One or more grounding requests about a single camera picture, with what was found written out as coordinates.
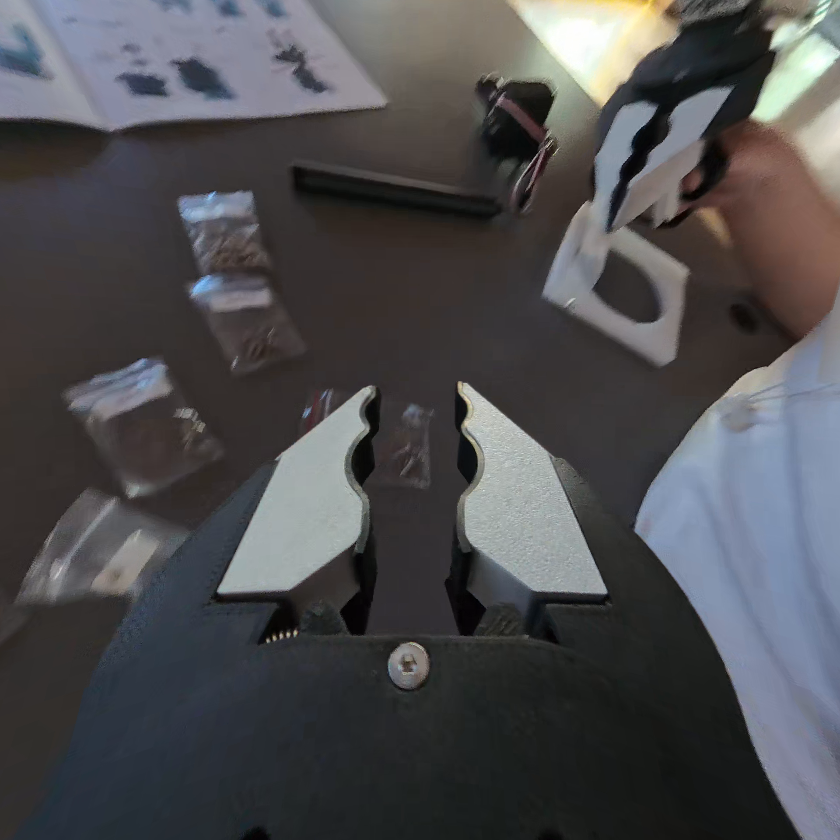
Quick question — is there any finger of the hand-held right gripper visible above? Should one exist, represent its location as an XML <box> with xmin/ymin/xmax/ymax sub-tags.
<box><xmin>607</xmin><ymin>85</ymin><xmax>734</xmax><ymax>232</ymax></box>
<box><xmin>592</xmin><ymin>101</ymin><xmax>665</xmax><ymax>204</ymax></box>

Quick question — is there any person's right hand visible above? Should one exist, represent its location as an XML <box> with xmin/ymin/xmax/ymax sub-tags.
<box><xmin>715</xmin><ymin>121</ymin><xmax>803</xmax><ymax>221</ymax></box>

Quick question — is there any dark desk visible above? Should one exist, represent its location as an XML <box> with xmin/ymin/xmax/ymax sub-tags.
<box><xmin>0</xmin><ymin>0</ymin><xmax>798</xmax><ymax>840</ymax></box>

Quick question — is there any open instruction booklet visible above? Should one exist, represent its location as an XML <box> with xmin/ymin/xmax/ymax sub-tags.
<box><xmin>0</xmin><ymin>0</ymin><xmax>389</xmax><ymax>133</ymax></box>

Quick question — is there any black metal bar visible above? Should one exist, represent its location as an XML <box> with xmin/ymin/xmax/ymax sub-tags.
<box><xmin>290</xmin><ymin>160</ymin><xmax>506</xmax><ymax>221</ymax></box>

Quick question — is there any white foam square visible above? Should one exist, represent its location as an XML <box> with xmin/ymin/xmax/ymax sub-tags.
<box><xmin>541</xmin><ymin>200</ymin><xmax>691</xmax><ymax>368</ymax></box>

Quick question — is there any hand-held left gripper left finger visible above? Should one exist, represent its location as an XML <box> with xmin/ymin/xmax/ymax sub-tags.
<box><xmin>215</xmin><ymin>385</ymin><xmax>382</xmax><ymax>636</ymax></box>

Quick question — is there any person's right forearm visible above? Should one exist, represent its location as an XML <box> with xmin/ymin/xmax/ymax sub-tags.
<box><xmin>725</xmin><ymin>190</ymin><xmax>833</xmax><ymax>343</ymax></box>

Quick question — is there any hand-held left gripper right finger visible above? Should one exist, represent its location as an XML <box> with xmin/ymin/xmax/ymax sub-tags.
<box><xmin>446</xmin><ymin>381</ymin><xmax>609</xmax><ymax>637</ymax></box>

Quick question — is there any black servo motor with cable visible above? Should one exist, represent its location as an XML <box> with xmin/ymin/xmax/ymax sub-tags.
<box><xmin>472</xmin><ymin>72</ymin><xmax>560</xmax><ymax>215</ymax></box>

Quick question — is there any scatter of small parts bags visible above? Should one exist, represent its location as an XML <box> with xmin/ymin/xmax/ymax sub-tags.
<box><xmin>0</xmin><ymin>190</ymin><xmax>435</xmax><ymax>647</ymax></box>

